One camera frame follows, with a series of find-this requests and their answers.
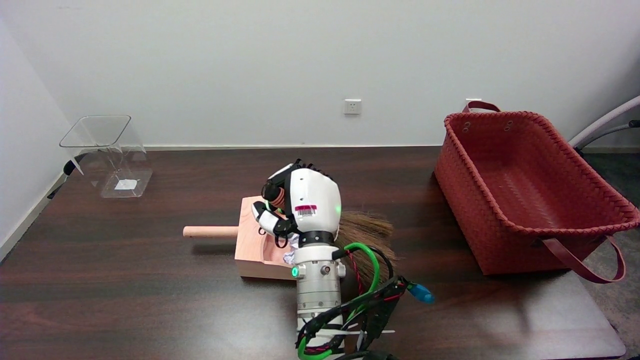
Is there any straw hand broom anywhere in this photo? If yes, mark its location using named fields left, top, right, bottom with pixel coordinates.
left=272, top=186, right=399, bottom=293

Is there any clear acrylic container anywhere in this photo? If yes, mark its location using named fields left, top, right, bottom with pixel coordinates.
left=59, top=114, right=154, bottom=199

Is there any wooden dustpan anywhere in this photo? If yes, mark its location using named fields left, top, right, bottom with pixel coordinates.
left=182, top=196, right=301, bottom=281

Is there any pale curved tube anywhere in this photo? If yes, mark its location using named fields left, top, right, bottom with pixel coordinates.
left=569, top=95, right=640, bottom=148

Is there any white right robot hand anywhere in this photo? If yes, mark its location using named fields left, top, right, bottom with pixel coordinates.
left=251, top=160, right=343, bottom=249

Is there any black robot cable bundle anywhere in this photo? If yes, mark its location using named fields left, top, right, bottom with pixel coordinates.
left=295, top=247, right=408, bottom=360

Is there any red woven basket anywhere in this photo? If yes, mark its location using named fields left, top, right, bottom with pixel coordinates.
left=433, top=100, right=640, bottom=284

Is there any grey curved bar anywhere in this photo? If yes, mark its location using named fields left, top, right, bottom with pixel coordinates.
left=575, top=119, right=640, bottom=151

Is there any green robot cable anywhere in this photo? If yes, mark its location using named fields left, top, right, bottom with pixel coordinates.
left=297, top=242, right=381, bottom=360

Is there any blue cable connector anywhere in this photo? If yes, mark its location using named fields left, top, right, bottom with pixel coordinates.
left=407, top=282, right=436, bottom=304

